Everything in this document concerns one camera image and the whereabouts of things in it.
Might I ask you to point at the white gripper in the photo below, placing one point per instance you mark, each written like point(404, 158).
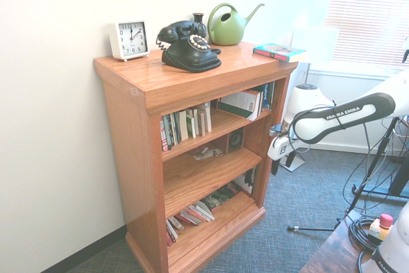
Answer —
point(281, 150)

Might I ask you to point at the teal and red paperback book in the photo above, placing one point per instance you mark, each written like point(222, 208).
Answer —
point(278, 50)

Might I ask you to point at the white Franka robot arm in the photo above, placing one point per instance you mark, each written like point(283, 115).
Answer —
point(345, 116)

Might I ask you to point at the black white cover book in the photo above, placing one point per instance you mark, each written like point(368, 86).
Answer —
point(247, 180)

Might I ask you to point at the small wooden box speaker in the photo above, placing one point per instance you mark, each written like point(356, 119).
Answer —
point(236, 141)

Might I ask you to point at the blue Thailand guide book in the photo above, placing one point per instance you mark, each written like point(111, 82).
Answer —
point(265, 97)

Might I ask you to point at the dark green tall book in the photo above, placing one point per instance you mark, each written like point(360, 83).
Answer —
point(272, 94)

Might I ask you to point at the green photo cover book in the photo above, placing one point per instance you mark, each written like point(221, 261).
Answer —
point(220, 198)

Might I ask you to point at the white barcode back cover book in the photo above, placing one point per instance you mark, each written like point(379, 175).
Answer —
point(239, 102)

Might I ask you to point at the loose paper cards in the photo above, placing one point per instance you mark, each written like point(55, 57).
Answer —
point(206, 153)

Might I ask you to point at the cream page edge book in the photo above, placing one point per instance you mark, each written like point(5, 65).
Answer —
point(196, 122)
point(183, 126)
point(202, 121)
point(208, 118)

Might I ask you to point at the row of shelved books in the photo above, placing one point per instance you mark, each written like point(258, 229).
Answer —
point(206, 209)

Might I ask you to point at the green cover paperback book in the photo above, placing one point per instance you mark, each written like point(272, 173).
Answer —
point(191, 127)

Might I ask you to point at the white cover paperback book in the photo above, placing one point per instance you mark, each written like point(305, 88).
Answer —
point(199, 215)

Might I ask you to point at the dark red cover book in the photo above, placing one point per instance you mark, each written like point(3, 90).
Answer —
point(187, 218)

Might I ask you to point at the green spine book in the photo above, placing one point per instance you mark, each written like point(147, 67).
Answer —
point(170, 130)
point(176, 127)

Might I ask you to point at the yellow red emergency stop button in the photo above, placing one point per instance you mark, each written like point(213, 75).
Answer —
point(386, 220)

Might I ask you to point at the black tripod stand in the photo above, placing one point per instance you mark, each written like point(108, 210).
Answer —
point(400, 179)

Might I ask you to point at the red white spine book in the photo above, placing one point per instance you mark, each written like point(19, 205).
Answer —
point(164, 135)

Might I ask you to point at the white shade floor lamp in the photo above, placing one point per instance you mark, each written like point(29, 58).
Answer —
point(314, 44)

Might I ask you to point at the thin grey edge paperback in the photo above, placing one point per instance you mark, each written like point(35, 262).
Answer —
point(170, 236)

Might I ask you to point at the black rotary style telephone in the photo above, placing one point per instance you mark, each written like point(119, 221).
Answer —
point(188, 55)

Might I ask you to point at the green plastic watering can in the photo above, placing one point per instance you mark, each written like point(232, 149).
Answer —
point(227, 30)

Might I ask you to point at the wooden bookshelf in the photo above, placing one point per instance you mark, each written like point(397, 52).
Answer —
point(128, 158)

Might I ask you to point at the dark narrow neck vase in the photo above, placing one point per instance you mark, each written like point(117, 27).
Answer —
point(198, 18)

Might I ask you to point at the white window blinds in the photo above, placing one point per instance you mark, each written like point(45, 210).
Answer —
point(367, 14)

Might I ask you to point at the white square alarm clock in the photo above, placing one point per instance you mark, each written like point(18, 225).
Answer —
point(131, 38)

